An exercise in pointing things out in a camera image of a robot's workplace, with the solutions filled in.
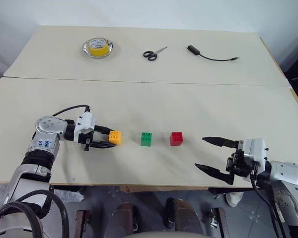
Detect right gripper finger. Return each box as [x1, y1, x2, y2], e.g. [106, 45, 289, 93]
[201, 136, 239, 149]
[194, 163, 235, 185]

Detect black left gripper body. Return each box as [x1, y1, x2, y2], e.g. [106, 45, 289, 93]
[77, 125, 102, 152]

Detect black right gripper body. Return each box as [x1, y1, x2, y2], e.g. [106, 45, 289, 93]
[225, 140, 258, 179]

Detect yellow toy brick cube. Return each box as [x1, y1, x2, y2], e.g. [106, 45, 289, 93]
[108, 130, 123, 145]

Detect white shoe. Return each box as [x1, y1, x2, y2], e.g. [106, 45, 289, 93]
[225, 192, 244, 208]

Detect green toy brick cube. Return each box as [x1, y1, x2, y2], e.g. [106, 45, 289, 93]
[140, 131, 153, 147]

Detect red toy brick cube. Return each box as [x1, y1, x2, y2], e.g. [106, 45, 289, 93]
[169, 131, 184, 147]

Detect dark rounded shape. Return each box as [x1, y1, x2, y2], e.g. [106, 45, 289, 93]
[173, 199, 205, 234]
[111, 202, 135, 234]

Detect yellow tape roll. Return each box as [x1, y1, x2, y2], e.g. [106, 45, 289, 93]
[80, 37, 114, 60]
[88, 37, 108, 57]

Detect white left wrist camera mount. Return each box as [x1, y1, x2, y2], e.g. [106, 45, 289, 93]
[74, 112, 95, 144]

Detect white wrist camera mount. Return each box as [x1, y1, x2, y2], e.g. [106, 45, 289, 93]
[238, 137, 270, 170]
[74, 112, 95, 144]

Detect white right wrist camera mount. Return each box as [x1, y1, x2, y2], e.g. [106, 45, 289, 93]
[238, 137, 270, 170]

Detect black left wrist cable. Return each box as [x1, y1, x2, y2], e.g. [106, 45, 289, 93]
[52, 104, 91, 117]

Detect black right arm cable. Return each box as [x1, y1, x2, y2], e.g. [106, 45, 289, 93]
[250, 173, 289, 238]

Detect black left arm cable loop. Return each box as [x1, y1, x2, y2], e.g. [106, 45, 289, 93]
[0, 188, 70, 238]

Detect black handled scissors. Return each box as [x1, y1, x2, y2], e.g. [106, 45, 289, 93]
[143, 46, 168, 62]

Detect black adapter cable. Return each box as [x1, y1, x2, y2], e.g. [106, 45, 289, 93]
[186, 44, 240, 62]

